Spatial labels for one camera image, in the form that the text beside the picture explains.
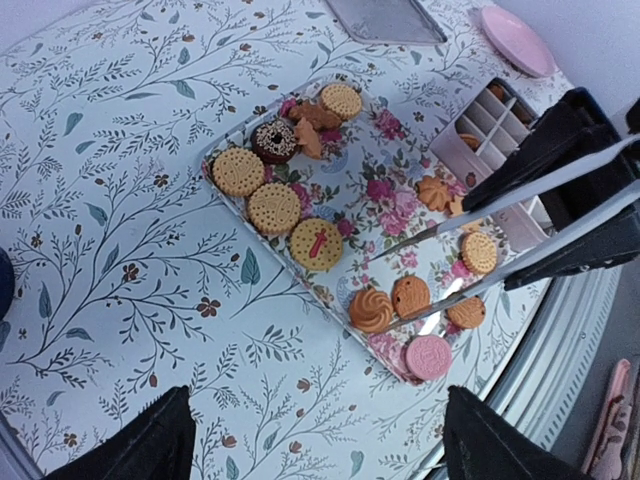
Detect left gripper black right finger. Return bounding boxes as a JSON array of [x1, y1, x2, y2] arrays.
[[443, 386, 588, 480]]

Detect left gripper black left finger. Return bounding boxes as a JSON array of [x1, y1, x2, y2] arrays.
[[47, 386, 195, 479]]

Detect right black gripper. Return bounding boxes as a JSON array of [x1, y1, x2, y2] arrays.
[[462, 87, 639, 291]]

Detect metal serving tongs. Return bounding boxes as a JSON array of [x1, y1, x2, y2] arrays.
[[369, 134, 640, 334]]

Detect metal divided cookie tin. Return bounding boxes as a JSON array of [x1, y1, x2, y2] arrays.
[[430, 78, 553, 249]]

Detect swirl orange cookie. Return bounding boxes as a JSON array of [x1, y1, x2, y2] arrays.
[[349, 288, 394, 333]]

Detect pink round cookie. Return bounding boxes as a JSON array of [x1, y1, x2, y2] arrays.
[[405, 335, 453, 381]]

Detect pink plate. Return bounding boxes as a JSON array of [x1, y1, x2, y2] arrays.
[[480, 5, 557, 78]]

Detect dark blue cup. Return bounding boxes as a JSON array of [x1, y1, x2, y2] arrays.
[[0, 248, 16, 320]]

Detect floral cookie tray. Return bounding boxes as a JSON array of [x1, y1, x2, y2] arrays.
[[202, 75, 515, 391]]

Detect red mark round cookie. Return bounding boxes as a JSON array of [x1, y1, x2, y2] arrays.
[[289, 218, 343, 271]]

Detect round tan cookie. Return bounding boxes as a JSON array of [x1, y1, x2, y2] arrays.
[[320, 84, 363, 120]]

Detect metal tin lid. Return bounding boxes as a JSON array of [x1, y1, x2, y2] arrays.
[[326, 0, 447, 46]]

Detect chocolate donut cookie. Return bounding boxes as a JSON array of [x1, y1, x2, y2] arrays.
[[251, 120, 298, 164]]

